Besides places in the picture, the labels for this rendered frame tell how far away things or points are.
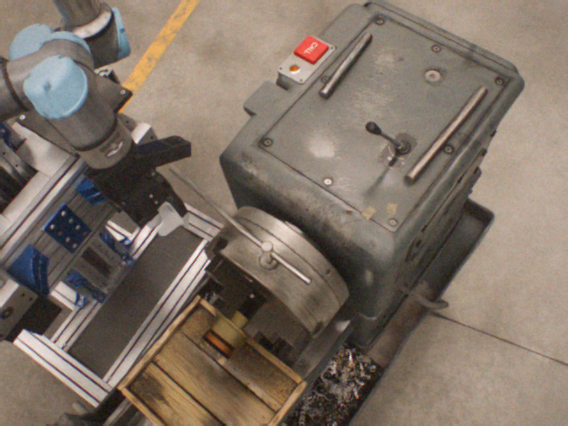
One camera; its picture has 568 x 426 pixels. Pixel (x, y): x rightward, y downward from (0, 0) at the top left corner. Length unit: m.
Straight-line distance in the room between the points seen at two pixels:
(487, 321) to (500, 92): 1.30
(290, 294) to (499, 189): 1.71
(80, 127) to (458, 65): 0.85
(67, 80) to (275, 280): 0.54
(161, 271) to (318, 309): 1.23
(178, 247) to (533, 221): 1.56
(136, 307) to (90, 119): 1.53
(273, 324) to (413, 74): 0.63
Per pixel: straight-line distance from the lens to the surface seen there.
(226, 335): 1.13
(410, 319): 1.73
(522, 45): 3.16
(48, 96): 0.72
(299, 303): 1.05
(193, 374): 1.37
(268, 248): 0.96
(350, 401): 1.65
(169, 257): 2.23
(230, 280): 1.11
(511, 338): 2.36
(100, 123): 0.75
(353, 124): 1.16
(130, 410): 1.44
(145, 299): 2.20
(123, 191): 0.82
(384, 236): 1.03
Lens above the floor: 2.20
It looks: 64 degrees down
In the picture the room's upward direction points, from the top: 12 degrees counter-clockwise
